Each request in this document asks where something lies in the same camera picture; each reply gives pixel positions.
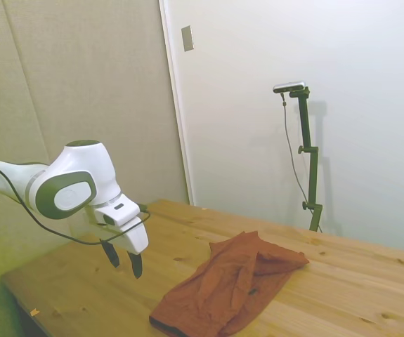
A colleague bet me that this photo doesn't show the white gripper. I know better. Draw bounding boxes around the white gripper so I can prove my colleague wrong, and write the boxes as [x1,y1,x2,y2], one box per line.
[82,209,150,280]

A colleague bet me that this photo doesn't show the rust orange shorts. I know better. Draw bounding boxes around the rust orange shorts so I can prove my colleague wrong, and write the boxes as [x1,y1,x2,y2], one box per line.
[148,230,310,336]

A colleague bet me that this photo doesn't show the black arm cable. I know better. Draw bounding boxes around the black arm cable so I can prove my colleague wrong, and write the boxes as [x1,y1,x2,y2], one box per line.
[0,154,152,246]

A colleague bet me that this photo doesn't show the white door frame trim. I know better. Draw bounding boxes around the white door frame trim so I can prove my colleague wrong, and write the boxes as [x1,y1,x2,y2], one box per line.
[158,0,196,206]

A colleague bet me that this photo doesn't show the dark jointed camera stand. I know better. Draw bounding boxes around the dark jointed camera stand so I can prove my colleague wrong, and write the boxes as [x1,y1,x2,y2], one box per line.
[288,86,324,232]

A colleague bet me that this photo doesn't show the grey wall plate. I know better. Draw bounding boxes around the grey wall plate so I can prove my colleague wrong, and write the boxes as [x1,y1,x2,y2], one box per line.
[181,24,195,53]

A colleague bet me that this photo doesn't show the silver stereo camera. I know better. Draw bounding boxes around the silver stereo camera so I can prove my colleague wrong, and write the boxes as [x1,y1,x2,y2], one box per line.
[273,80,307,94]

